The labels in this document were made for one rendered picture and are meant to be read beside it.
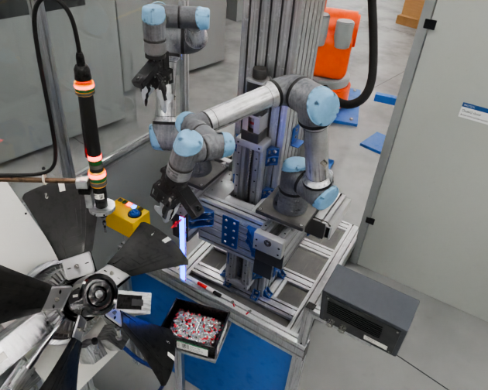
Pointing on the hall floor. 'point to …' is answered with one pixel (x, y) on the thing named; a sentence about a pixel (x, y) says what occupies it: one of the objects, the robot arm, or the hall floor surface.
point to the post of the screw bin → (179, 371)
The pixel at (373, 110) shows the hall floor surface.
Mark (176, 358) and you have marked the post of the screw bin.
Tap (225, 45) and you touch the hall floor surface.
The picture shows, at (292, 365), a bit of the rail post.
